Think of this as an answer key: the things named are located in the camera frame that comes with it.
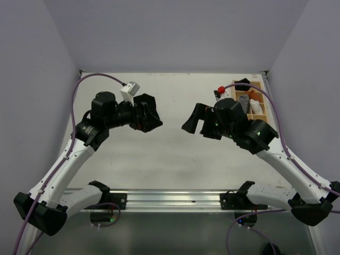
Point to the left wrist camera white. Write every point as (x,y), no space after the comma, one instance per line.
(128,92)

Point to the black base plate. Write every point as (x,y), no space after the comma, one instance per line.
(117,200)
(237,201)

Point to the wooden compartment organizer tray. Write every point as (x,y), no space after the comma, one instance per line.
(250,115)

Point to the orange rolled cloth in tray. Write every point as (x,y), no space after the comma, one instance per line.
(254,95)

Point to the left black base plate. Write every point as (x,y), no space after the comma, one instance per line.
(117,200)

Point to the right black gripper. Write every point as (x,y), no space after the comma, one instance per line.
(205,112)

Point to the black rolled cloth in tray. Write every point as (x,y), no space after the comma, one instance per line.
(242,85)

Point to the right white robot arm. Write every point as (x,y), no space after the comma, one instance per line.
(310,197)

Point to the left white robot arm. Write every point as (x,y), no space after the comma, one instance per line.
(45,206)

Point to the aluminium mounting rail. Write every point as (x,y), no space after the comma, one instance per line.
(171,201)

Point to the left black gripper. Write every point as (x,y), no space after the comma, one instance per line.
(143,119)

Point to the white rolled cloth in tray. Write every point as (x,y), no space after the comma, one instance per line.
(256,107)

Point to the right wrist camera red cap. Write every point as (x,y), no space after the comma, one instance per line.
(221,93)

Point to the grey patterned rolled cloth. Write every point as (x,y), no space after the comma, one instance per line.
(244,100)

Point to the black object bottom right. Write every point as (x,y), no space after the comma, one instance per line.
(271,250)

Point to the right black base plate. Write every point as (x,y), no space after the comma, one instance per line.
(237,201)

